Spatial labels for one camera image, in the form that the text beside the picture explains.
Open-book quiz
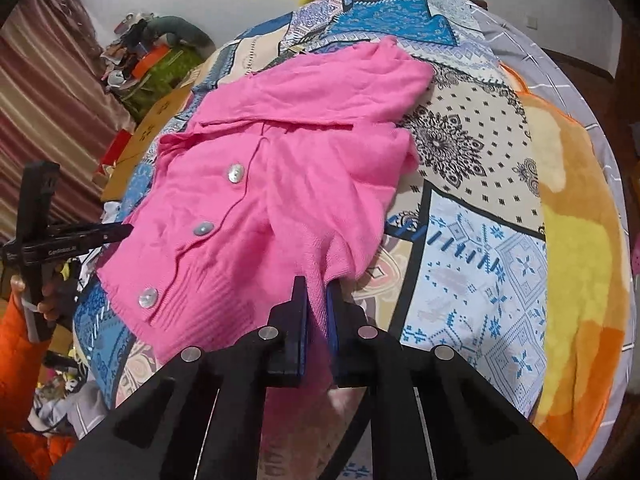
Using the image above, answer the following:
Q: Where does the pink knit cardigan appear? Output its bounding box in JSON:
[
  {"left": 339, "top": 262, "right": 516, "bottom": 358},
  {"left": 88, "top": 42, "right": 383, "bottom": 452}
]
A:
[{"left": 95, "top": 36, "right": 435, "bottom": 480}]

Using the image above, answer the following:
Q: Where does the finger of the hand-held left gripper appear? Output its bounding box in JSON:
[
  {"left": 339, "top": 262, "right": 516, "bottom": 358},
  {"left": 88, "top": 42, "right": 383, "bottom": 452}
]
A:
[{"left": 60, "top": 222, "right": 135, "bottom": 246}]

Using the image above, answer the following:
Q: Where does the red striped curtain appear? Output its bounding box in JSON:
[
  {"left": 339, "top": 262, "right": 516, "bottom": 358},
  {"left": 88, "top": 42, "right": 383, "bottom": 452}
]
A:
[{"left": 0, "top": 0, "right": 136, "bottom": 242}]

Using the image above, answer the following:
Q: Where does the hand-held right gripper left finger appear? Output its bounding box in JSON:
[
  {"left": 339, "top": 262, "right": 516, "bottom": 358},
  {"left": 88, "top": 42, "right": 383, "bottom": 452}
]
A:
[{"left": 50, "top": 276, "right": 308, "bottom": 480}]

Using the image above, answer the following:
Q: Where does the person's left hand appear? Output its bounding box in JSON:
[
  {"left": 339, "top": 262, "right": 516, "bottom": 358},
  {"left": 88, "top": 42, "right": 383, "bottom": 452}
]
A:
[{"left": 10, "top": 275, "right": 76, "bottom": 322}]

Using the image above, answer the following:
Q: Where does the person's left forearm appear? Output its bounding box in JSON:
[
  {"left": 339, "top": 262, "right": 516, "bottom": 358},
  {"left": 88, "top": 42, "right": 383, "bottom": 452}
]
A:
[{"left": 0, "top": 290, "right": 77, "bottom": 480}]

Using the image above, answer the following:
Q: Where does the orange yellow fleece blanket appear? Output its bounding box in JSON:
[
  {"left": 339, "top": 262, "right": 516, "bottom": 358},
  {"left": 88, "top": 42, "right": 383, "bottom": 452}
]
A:
[{"left": 500, "top": 62, "right": 634, "bottom": 472}]

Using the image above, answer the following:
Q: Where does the green patterned storage bin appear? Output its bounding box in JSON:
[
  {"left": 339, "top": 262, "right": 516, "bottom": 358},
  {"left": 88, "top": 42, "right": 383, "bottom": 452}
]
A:
[{"left": 120, "top": 45, "right": 211, "bottom": 122}]

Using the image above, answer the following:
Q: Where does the grey checked bed sheet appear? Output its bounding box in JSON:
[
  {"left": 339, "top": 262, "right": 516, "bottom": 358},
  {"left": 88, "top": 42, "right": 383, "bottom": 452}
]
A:
[{"left": 470, "top": 0, "right": 638, "bottom": 361}]

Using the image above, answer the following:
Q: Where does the orange box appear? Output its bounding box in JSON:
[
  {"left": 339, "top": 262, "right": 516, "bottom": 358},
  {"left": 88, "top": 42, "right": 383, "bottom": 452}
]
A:
[{"left": 132, "top": 45, "right": 171, "bottom": 77}]

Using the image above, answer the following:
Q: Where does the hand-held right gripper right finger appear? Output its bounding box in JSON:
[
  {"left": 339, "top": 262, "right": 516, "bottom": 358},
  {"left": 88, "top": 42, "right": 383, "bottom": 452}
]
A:
[{"left": 326, "top": 280, "right": 578, "bottom": 480}]

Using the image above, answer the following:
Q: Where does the patchwork print bed sheet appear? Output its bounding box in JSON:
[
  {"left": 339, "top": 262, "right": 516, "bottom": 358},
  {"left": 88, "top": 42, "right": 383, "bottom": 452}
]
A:
[{"left": 72, "top": 0, "right": 551, "bottom": 480}]

